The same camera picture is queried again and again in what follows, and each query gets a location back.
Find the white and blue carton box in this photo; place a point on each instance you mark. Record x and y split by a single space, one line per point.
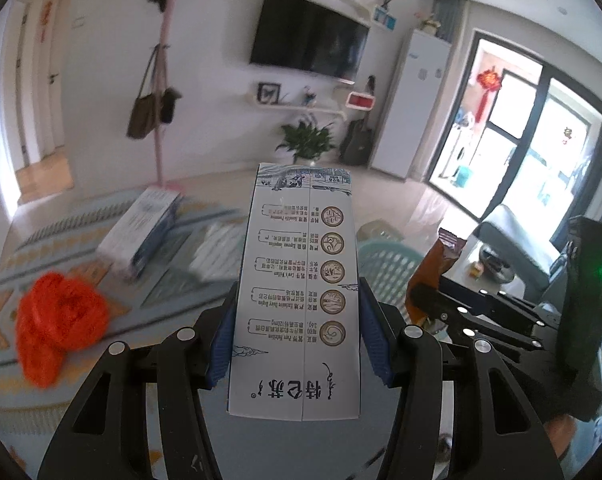
138 232

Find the brown snack bag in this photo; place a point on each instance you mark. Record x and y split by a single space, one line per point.
433 265

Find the white lower wall shelf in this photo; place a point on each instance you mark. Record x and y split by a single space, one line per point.
301 109

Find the potted green plant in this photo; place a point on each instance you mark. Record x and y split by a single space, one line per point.
306 140

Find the small blue box shelf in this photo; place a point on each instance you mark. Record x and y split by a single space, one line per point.
385 18

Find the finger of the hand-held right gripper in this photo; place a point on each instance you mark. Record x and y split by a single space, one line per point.
501 305
501 332

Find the wall television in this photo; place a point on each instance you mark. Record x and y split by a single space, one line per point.
308 35

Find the brown tote bag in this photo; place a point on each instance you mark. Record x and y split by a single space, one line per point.
141 115

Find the teal bucket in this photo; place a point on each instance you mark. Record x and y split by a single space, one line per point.
464 176

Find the white milk carton box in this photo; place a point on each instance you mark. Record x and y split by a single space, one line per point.
291 285

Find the white washing machine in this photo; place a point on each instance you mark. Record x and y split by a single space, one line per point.
462 152

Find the teal plastic basket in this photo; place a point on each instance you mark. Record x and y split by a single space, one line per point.
388 270

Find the grey-blue curtain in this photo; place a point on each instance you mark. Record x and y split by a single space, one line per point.
451 17

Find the black acoustic guitar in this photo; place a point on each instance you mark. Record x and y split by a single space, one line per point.
357 145

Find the black picture frame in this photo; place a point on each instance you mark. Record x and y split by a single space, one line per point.
268 94

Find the red and white shelf box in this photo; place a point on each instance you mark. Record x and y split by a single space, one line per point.
359 101

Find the small black bag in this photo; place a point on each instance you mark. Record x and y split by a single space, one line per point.
168 107

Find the white hallway door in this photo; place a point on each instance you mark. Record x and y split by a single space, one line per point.
55 75

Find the black sliding door frame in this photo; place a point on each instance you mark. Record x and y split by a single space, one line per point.
541 85

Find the small orange box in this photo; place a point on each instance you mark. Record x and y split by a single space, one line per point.
475 270

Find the metal bowl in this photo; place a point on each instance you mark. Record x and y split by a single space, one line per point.
496 262

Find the glass coffee table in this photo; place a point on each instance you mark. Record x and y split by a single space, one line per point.
461 280

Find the pink coat rack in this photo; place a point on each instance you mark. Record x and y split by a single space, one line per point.
163 35

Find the flower pot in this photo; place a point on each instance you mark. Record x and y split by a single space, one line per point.
431 24

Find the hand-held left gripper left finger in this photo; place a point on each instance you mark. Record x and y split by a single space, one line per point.
222 340

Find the red hallway hanging ornament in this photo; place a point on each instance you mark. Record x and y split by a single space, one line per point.
46 20

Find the red hanging knot ornament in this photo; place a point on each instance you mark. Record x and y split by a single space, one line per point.
488 80

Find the white tissue packet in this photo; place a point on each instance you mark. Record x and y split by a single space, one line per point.
218 252

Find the small shelf ornament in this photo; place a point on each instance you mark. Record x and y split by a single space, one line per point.
309 96

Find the person's right forearm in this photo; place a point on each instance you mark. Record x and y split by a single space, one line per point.
561 440

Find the grey sofa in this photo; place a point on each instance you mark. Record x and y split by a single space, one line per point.
516 232

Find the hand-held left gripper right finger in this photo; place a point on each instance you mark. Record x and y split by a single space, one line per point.
377 342

